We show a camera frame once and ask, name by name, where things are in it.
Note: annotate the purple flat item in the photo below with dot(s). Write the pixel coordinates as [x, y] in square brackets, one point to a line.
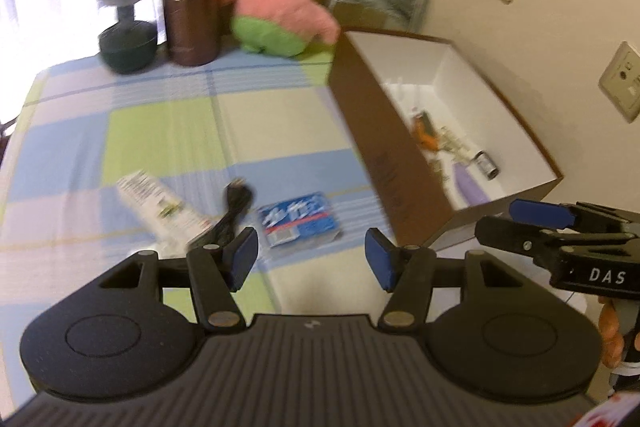
[467, 187]

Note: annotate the brown cylindrical canister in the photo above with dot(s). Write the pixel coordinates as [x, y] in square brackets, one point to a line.
[190, 17]

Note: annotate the blue packet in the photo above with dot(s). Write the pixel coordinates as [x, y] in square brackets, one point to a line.
[300, 222]

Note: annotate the brown cardboard box white inside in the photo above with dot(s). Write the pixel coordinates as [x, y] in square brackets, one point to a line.
[390, 167]

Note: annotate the person's right hand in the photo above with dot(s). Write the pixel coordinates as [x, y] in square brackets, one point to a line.
[611, 332]

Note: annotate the checked tablecloth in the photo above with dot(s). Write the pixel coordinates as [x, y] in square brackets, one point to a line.
[165, 132]

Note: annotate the dark dumbbell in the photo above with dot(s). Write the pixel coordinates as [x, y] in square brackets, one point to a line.
[125, 52]

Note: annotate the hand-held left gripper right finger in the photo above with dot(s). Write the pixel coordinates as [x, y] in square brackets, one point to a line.
[379, 259]

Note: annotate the small white carton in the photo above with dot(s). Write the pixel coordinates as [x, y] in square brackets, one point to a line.
[160, 207]

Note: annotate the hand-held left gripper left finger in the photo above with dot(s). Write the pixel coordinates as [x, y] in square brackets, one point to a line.
[242, 259]

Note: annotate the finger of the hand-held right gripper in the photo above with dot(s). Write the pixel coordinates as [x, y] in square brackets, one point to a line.
[542, 213]
[520, 237]

